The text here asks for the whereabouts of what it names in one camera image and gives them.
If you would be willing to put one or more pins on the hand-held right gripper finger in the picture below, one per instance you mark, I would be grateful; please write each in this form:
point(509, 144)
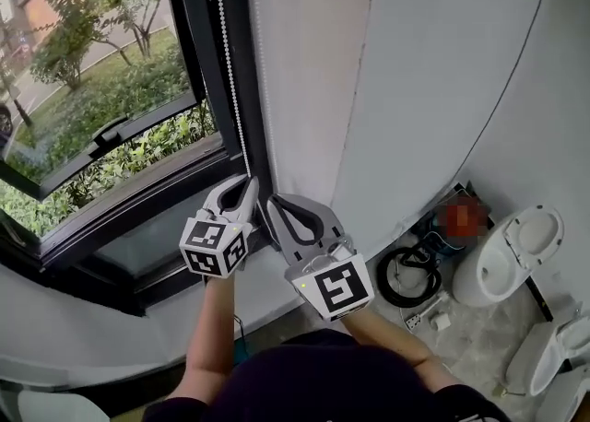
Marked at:
point(279, 238)
point(329, 224)

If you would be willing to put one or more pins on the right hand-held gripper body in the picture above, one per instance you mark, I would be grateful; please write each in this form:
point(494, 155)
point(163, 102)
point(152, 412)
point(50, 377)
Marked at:
point(341, 289)

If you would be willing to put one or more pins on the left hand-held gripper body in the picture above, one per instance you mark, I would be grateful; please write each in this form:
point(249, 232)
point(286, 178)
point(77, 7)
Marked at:
point(212, 247)

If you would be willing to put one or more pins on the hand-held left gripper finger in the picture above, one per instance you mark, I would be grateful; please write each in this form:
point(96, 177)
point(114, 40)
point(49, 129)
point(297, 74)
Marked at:
point(212, 201)
point(253, 206)

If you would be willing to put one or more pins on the person's right forearm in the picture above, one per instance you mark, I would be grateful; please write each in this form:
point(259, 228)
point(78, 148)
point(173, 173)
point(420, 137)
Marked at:
point(392, 337)

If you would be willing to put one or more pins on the person's left forearm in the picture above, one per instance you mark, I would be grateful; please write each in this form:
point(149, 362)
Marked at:
point(209, 332)

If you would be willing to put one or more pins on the white power strip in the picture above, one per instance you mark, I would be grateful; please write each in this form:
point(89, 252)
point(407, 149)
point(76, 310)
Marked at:
point(413, 321)

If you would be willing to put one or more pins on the person's black shirt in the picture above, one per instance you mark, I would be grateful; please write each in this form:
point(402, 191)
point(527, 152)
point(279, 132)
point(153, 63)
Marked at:
point(322, 388)

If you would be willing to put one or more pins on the red and teal machine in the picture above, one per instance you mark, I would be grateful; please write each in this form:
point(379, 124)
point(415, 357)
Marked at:
point(461, 219)

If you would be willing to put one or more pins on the large white toilet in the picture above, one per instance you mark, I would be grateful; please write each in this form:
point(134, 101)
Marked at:
point(488, 273)

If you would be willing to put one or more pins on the black baseboard strip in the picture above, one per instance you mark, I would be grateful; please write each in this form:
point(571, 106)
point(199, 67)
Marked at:
point(541, 298)

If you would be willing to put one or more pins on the small white toilet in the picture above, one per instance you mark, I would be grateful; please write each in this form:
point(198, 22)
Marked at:
point(548, 355)

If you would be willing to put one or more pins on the white ceramic tank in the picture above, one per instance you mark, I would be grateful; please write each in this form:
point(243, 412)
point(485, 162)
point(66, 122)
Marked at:
point(578, 397)

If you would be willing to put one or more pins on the black window frame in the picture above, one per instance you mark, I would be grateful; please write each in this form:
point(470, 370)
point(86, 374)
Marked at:
point(193, 19)

